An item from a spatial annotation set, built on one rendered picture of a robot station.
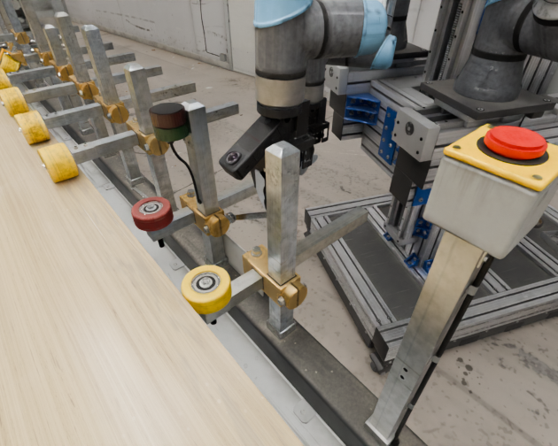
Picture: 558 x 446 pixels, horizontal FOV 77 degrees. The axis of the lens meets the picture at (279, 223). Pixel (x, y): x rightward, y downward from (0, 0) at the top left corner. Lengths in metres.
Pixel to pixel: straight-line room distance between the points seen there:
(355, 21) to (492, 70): 0.51
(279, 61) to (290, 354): 0.53
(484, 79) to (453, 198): 0.71
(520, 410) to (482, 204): 1.44
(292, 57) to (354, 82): 0.86
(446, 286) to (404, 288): 1.19
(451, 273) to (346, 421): 0.40
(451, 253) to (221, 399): 0.32
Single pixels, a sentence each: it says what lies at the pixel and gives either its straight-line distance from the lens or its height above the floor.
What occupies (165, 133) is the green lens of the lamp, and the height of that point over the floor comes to 1.08.
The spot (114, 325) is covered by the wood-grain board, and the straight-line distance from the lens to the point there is 0.59.
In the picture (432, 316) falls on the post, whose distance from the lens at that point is 0.42.
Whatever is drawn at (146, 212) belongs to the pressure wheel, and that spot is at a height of 0.90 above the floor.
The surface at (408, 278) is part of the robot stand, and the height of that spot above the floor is 0.21.
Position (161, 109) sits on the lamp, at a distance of 0.66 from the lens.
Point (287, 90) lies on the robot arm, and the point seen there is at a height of 1.17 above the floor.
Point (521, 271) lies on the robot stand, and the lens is 1.87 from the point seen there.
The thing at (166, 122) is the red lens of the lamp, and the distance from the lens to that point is 0.65.
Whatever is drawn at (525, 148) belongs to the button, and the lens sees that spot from 0.30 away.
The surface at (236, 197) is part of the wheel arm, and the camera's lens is 0.87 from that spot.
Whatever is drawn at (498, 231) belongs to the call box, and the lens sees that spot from 0.31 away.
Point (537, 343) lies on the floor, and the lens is 1.92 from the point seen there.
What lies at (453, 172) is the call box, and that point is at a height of 1.21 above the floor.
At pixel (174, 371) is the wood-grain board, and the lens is 0.52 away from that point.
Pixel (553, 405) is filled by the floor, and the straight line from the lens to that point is 1.78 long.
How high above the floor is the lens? 1.35
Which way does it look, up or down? 39 degrees down
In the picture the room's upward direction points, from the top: straight up
